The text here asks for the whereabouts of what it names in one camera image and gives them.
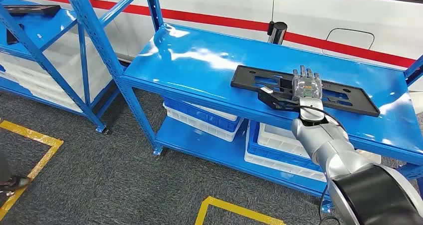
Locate black plastic panel part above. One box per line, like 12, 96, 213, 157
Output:
3, 4, 62, 16
230, 65, 381, 118

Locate blue steel shelf rack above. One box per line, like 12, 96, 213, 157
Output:
59, 0, 423, 214
0, 0, 121, 134

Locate blue plastic crate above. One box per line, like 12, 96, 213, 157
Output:
246, 120, 326, 173
163, 97, 244, 133

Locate yellow floor tape square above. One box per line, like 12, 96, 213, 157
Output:
0, 119, 64, 221
195, 196, 286, 225

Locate person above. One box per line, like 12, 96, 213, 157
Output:
0, 150, 33, 198

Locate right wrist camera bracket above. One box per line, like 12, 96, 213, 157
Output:
257, 86, 300, 111

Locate black cylindrical post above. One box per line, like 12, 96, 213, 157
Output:
267, 21, 288, 46

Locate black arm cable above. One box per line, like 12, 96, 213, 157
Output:
281, 104, 345, 131

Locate black hanging cable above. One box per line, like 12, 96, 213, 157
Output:
318, 184, 343, 225

